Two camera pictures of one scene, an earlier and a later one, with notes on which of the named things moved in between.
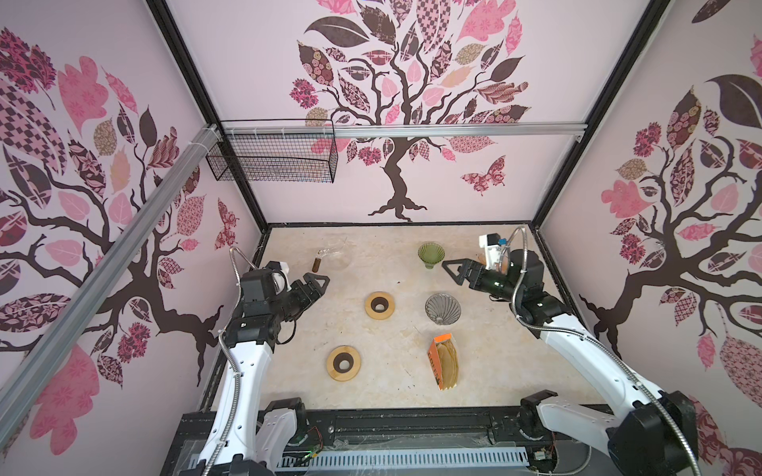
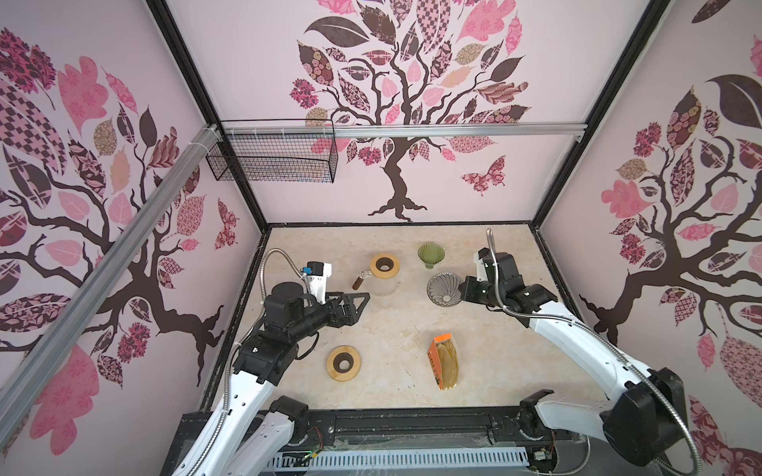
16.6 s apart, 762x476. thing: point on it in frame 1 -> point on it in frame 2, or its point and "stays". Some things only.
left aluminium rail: x=204 y=142 stays
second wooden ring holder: x=343 y=363 stays
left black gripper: x=307 y=298 -> x=350 y=317
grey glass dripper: x=443 y=308 -> x=443 y=290
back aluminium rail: x=569 y=131 stays
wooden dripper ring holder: x=379 y=305 -> x=384 y=266
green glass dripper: x=431 y=253 stays
